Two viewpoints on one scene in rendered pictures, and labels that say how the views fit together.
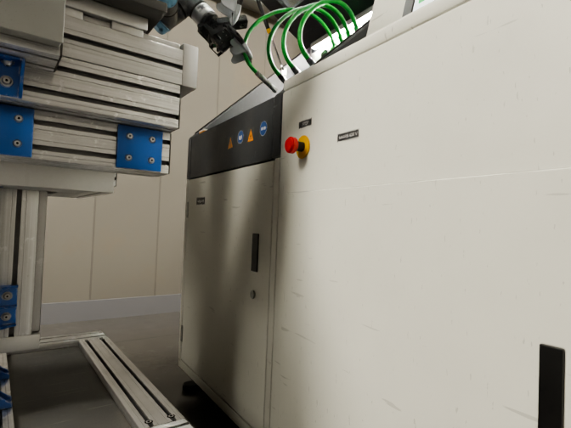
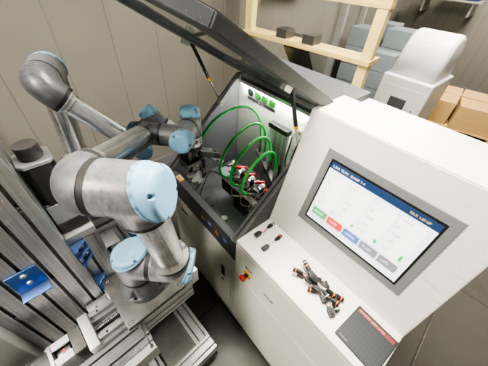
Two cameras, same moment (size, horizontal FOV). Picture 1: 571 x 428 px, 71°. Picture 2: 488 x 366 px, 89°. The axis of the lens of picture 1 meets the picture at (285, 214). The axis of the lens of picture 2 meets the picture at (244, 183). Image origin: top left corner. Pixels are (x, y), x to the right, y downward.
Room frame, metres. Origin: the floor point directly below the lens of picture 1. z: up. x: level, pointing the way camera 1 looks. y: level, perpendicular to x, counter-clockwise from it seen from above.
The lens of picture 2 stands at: (0.30, 0.13, 1.97)
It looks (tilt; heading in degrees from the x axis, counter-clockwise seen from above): 42 degrees down; 349
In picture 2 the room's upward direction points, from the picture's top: 4 degrees clockwise
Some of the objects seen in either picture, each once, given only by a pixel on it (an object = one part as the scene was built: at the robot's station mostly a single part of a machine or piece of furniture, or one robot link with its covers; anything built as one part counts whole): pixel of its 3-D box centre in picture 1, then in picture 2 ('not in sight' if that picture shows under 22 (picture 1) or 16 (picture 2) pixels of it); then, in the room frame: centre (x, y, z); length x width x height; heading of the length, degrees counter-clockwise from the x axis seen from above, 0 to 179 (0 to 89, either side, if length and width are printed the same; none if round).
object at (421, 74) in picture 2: not in sight; (409, 93); (3.24, -2.61, 0.73); 0.79 x 0.65 x 1.46; 127
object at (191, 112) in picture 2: not in sight; (190, 122); (1.14, 0.19, 1.51); 0.09 x 0.08 x 0.11; 169
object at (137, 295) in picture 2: not in sight; (140, 277); (0.78, 0.39, 1.09); 0.15 x 0.15 x 0.10
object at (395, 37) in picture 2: not in sight; (376, 65); (4.75, -3.04, 0.62); 1.26 x 0.86 x 1.25; 126
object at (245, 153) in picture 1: (229, 146); (200, 209); (1.28, 0.19, 0.87); 0.62 x 0.04 x 0.16; 32
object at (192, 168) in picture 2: not in sight; (192, 157); (1.14, 0.19, 1.35); 0.09 x 0.08 x 0.12; 122
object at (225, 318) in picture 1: (218, 279); (202, 250); (1.27, 0.20, 0.44); 0.65 x 0.02 x 0.68; 32
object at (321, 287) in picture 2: not in sight; (317, 285); (0.71, -0.28, 1.01); 0.23 x 0.11 x 0.06; 32
